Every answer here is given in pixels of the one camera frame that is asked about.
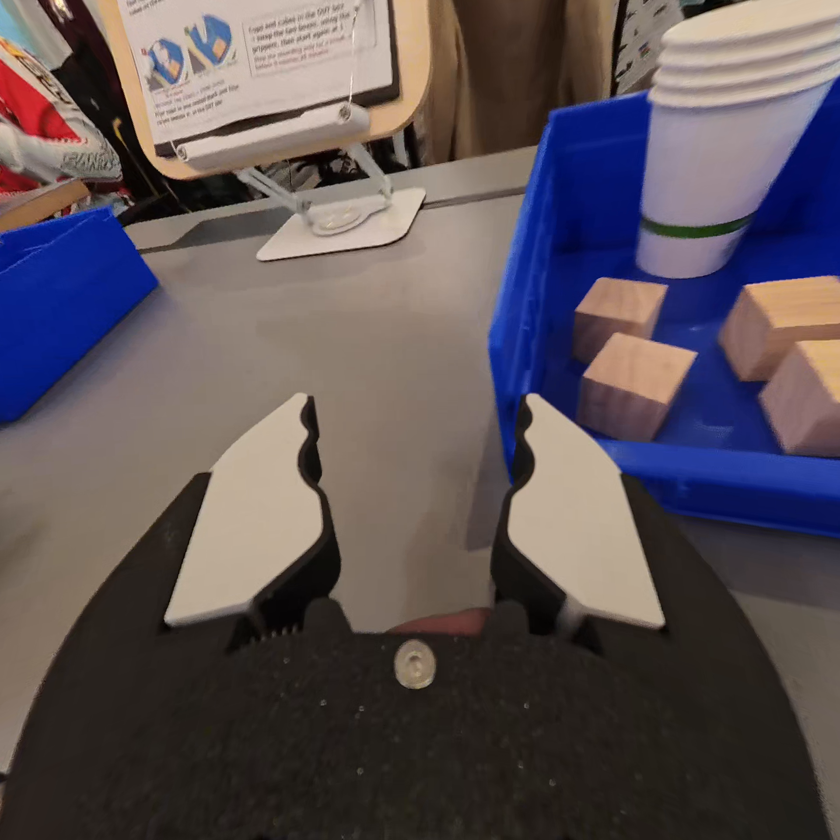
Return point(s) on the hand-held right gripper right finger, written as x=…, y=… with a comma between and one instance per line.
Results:
x=577, y=525

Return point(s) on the stack of white paper cups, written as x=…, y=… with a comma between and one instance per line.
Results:
x=709, y=164

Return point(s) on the white patterned garment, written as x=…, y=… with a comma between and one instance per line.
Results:
x=640, y=46

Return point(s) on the blue plastic bin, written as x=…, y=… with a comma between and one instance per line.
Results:
x=564, y=197
x=65, y=308

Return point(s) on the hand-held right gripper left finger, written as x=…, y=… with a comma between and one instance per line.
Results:
x=243, y=525

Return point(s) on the wooden cube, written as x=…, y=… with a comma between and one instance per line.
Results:
x=807, y=400
x=630, y=387
x=781, y=328
x=617, y=315

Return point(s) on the beige coat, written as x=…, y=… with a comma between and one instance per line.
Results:
x=512, y=72

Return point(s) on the brown cardboard panel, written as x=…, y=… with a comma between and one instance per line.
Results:
x=39, y=200

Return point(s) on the red and white jacket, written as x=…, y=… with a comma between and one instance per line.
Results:
x=39, y=118

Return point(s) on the instruction sheet on wooden stand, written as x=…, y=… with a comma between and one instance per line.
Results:
x=412, y=79

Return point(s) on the black garment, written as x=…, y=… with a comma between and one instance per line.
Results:
x=92, y=85

